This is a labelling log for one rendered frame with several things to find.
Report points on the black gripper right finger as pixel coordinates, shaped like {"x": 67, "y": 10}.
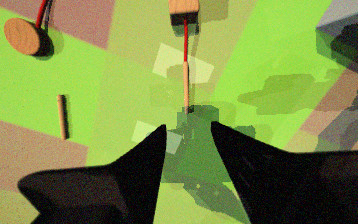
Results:
{"x": 271, "y": 182}

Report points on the round wooden button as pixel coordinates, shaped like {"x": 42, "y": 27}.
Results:
{"x": 25, "y": 37}

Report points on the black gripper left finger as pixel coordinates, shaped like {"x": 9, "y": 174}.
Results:
{"x": 131, "y": 182}

